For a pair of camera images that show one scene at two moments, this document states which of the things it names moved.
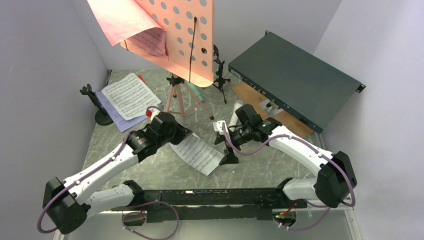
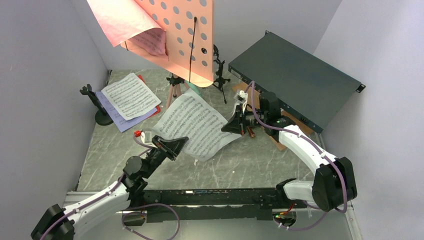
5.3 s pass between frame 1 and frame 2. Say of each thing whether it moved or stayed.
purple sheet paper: stayed
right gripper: moved
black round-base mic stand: stayed
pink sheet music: stayed
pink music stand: stayed
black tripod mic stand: stayed
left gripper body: moved
